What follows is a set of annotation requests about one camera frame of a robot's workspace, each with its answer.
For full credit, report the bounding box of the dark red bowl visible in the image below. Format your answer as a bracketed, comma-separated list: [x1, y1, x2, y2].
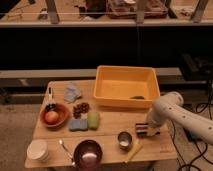
[74, 140, 103, 171]

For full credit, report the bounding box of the orange wooden bowl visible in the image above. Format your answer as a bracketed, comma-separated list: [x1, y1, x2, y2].
[40, 103, 70, 129]

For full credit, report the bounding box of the yellow banana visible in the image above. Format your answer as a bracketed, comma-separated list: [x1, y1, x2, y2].
[124, 139, 142, 163]

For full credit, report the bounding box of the striped whiteboard eraser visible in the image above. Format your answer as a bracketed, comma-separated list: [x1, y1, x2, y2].
[134, 122, 161, 137]

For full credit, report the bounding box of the metal spoon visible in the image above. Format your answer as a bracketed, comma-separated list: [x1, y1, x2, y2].
[59, 139, 75, 166]

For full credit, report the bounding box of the black cable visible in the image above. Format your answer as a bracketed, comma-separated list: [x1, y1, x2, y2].
[169, 103, 213, 171]

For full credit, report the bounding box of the white marker pen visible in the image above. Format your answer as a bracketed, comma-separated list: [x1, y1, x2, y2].
[48, 87, 53, 105]

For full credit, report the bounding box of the yellow plastic bin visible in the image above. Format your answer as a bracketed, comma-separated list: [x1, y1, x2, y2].
[93, 66, 160, 108]

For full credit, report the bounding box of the orange fruit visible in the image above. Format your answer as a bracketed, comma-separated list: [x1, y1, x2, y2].
[45, 111, 59, 124]

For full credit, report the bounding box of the small steel cup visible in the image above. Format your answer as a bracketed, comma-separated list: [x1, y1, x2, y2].
[117, 131, 132, 150]

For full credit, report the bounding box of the blue sponge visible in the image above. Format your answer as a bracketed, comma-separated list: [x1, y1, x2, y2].
[69, 119, 88, 131]

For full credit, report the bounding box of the green sponge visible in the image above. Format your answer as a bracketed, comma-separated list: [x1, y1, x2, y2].
[87, 112, 100, 130]

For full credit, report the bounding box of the bunch of dark grapes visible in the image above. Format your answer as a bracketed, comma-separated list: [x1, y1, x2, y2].
[73, 102, 90, 119]

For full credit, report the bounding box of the green pepper in bin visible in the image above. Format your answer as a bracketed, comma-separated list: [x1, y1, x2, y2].
[130, 96, 145, 100]

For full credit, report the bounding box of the crumpled blue cloth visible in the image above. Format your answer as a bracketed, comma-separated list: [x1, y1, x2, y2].
[64, 82, 82, 103]

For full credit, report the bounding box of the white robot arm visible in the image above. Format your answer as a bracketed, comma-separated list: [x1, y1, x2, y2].
[147, 92, 213, 146]

